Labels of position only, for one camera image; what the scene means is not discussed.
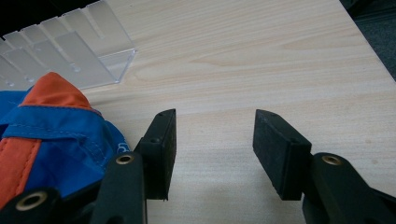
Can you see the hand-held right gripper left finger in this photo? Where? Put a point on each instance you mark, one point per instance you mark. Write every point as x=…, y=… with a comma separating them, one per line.
x=158, y=155

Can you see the blue and orange garment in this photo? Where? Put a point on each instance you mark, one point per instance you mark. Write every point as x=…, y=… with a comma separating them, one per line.
x=53, y=137

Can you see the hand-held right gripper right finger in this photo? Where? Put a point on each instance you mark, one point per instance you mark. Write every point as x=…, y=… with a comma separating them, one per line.
x=280, y=155

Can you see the clear acrylic slotted stand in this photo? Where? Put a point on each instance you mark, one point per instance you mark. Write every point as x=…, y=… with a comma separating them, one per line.
x=65, y=49

